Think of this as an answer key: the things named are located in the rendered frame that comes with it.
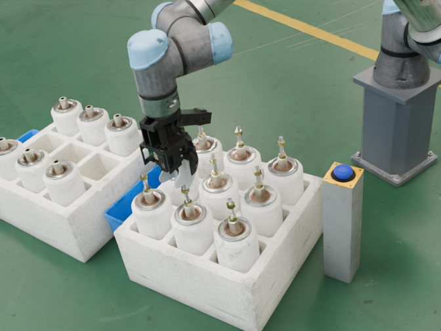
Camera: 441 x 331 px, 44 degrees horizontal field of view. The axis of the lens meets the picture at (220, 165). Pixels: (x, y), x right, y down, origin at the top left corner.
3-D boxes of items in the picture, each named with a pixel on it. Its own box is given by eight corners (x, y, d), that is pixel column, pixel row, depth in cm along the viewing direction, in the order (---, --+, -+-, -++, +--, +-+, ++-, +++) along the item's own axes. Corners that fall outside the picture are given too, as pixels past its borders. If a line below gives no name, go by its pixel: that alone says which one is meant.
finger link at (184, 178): (172, 201, 118) (163, 167, 112) (189, 184, 122) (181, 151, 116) (184, 205, 116) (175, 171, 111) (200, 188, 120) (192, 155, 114)
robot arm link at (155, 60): (177, 36, 96) (132, 51, 94) (188, 90, 103) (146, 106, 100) (161, 22, 102) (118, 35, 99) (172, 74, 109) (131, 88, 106)
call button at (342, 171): (338, 169, 123) (338, 161, 122) (355, 173, 121) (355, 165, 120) (331, 179, 120) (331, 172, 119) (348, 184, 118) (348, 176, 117)
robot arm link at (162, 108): (155, 77, 109) (187, 85, 105) (159, 97, 111) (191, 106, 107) (130, 96, 104) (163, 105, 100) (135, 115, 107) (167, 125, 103)
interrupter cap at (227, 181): (231, 172, 137) (230, 169, 136) (234, 191, 131) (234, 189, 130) (201, 176, 137) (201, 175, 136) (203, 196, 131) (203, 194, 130)
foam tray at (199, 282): (208, 190, 170) (199, 144, 159) (325, 228, 152) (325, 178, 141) (129, 280, 146) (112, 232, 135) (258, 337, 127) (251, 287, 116)
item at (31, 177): (53, 192, 168) (33, 144, 157) (74, 201, 163) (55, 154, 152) (29, 211, 163) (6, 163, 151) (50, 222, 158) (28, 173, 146)
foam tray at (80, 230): (87, 150, 196) (73, 108, 185) (172, 182, 176) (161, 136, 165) (-1, 219, 173) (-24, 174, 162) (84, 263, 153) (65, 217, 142)
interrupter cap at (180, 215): (212, 217, 125) (212, 215, 124) (182, 231, 122) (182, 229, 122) (198, 199, 130) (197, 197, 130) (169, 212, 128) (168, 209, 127)
